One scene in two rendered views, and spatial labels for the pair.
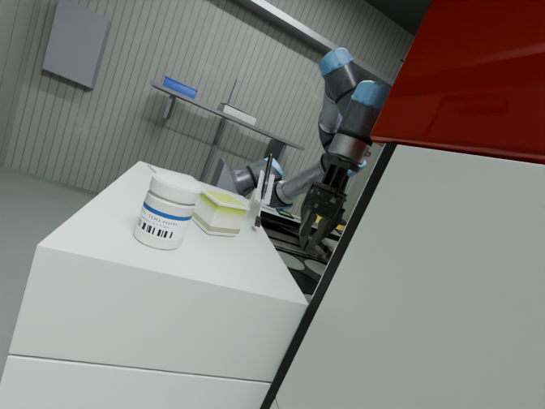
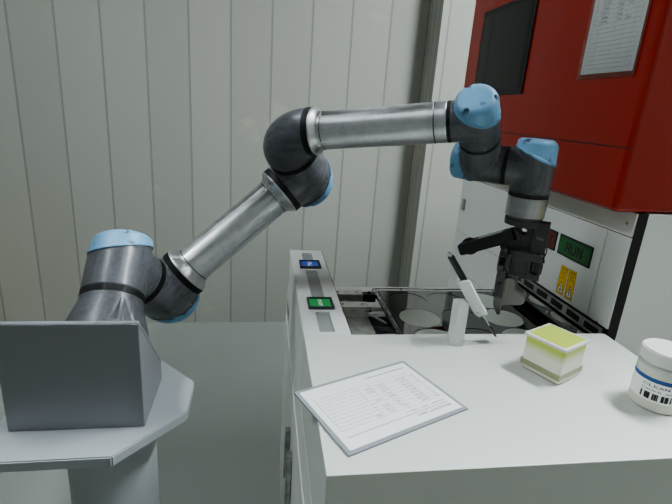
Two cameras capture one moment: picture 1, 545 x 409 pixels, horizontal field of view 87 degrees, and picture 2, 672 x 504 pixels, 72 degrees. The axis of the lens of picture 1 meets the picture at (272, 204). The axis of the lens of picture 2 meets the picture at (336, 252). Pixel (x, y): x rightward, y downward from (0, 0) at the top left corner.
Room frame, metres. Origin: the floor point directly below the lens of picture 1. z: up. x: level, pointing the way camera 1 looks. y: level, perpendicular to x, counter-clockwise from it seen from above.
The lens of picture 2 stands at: (0.79, 0.87, 1.37)
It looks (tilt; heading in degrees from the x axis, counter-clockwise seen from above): 17 degrees down; 281
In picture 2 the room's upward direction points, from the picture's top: 4 degrees clockwise
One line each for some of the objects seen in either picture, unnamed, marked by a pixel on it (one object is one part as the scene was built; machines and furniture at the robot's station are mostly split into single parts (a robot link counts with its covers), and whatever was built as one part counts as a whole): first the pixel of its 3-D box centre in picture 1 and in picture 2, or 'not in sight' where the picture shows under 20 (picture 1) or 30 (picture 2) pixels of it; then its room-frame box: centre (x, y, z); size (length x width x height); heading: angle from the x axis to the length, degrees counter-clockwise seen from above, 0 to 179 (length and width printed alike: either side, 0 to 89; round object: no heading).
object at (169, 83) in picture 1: (180, 88); not in sight; (2.72, 1.20, 1.34); 0.29 x 0.20 x 0.10; 111
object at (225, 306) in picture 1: (184, 235); (496, 422); (0.63, 0.16, 0.89); 0.62 x 0.35 x 0.14; 20
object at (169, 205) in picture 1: (167, 211); (661, 375); (0.41, 0.14, 1.01); 0.07 x 0.07 x 0.10
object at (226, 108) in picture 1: (236, 114); not in sight; (2.92, 0.68, 1.33); 0.37 x 0.35 x 0.09; 111
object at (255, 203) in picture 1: (259, 199); (468, 310); (0.69, 0.03, 1.03); 0.06 x 0.04 x 0.13; 20
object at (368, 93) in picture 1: (365, 114); (531, 167); (0.60, -0.10, 1.29); 0.09 x 0.08 x 0.11; 165
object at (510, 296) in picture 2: (304, 230); (509, 297); (0.60, -0.08, 1.02); 0.06 x 0.03 x 0.09; 165
